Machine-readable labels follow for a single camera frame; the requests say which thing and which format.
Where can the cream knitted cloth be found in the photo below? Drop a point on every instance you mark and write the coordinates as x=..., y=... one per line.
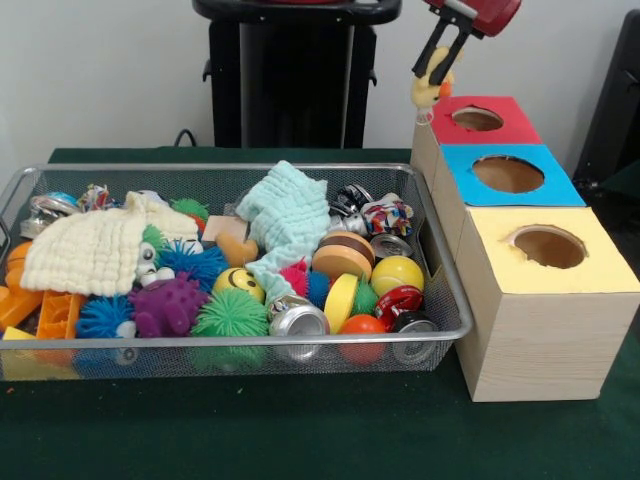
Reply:
x=80, y=255

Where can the yellow ball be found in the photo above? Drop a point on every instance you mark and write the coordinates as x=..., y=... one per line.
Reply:
x=397, y=275

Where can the black stand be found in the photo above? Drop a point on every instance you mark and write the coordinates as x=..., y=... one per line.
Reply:
x=615, y=100

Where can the dark green tablecloth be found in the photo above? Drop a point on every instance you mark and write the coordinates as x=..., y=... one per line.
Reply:
x=625, y=182
x=300, y=430

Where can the purple spiky rubber toy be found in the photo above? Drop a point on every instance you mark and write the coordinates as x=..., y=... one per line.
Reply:
x=167, y=305

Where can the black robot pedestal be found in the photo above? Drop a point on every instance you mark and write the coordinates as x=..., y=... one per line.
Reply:
x=290, y=90

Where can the yellow plush duck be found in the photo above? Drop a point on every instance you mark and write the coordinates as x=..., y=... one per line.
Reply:
x=424, y=92

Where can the shallow silver mesh bin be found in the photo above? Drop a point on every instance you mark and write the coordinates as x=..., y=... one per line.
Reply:
x=100, y=170

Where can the crushed red can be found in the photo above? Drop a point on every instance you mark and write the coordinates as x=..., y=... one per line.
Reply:
x=400, y=300

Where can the orange red ball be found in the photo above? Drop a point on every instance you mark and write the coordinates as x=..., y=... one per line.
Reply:
x=362, y=327

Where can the toy hamburger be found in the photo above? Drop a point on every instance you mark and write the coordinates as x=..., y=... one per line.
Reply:
x=342, y=255

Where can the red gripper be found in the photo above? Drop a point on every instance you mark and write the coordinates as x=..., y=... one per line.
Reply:
x=497, y=17

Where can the mint green cloth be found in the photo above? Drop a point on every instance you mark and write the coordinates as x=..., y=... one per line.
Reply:
x=290, y=215

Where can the wooden box with three holes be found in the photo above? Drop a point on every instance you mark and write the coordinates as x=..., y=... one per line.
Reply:
x=545, y=340

